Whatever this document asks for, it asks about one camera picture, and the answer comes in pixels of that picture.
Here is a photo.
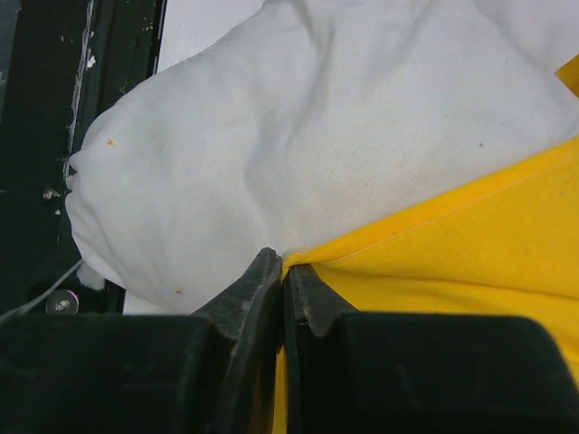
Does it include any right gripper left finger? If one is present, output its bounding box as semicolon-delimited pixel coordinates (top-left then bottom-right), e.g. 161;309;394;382
1;249;281;433

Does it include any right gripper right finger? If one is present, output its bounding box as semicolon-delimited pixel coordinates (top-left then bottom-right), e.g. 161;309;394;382
283;266;578;433

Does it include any yellow printed pillowcase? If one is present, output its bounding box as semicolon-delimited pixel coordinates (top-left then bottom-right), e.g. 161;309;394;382
271;53;579;434

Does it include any white pillow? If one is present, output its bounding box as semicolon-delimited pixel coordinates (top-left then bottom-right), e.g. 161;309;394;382
66;1;578;313

